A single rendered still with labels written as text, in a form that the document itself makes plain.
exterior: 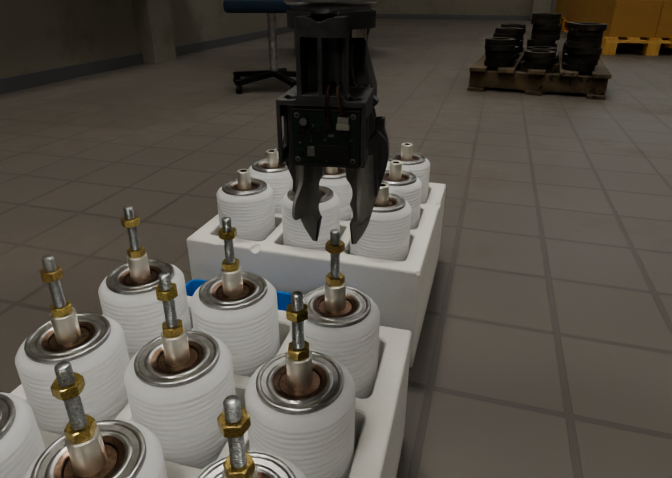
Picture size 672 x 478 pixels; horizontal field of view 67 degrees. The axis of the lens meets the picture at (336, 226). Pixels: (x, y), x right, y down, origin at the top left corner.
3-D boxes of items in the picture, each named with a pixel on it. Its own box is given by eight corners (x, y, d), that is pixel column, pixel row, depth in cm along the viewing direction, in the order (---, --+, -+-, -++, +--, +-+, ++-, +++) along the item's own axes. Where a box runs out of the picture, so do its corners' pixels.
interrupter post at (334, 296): (327, 316, 53) (326, 289, 52) (321, 304, 55) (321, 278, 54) (349, 313, 54) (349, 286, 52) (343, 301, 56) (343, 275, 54)
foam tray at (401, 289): (438, 257, 116) (446, 183, 108) (412, 369, 82) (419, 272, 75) (279, 236, 126) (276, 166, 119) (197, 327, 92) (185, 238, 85)
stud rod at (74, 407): (91, 455, 35) (66, 370, 32) (76, 455, 35) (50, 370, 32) (96, 443, 36) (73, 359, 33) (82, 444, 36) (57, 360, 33)
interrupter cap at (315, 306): (308, 335, 50) (307, 329, 50) (293, 295, 57) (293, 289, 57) (380, 323, 52) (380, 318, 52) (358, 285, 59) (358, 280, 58)
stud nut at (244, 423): (233, 411, 32) (231, 400, 32) (255, 420, 31) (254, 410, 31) (212, 433, 30) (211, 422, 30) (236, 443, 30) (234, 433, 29)
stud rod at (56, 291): (58, 329, 48) (38, 259, 45) (62, 323, 49) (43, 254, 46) (69, 328, 48) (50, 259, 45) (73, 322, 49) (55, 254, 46)
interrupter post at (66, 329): (54, 350, 48) (45, 321, 47) (58, 335, 50) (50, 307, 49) (81, 345, 49) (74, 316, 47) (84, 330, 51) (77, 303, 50)
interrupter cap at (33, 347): (17, 373, 45) (14, 367, 45) (34, 325, 52) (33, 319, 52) (108, 356, 47) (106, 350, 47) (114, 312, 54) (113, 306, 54)
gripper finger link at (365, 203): (344, 265, 46) (330, 169, 43) (353, 237, 52) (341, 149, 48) (378, 264, 46) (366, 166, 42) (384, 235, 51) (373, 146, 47)
